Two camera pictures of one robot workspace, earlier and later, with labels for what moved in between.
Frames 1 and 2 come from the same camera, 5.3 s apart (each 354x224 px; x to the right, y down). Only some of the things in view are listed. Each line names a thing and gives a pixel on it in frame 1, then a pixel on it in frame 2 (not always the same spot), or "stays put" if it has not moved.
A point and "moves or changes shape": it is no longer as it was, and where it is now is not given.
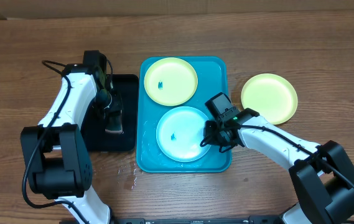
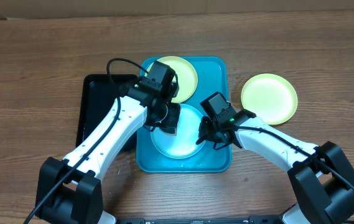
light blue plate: x=180 y=133 moves or changes shape
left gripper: x=116 y=109 to x=173 y=119
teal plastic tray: x=211 y=76 stays put
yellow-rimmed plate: x=170 y=81 stays put
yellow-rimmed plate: x=271 y=96 stays put
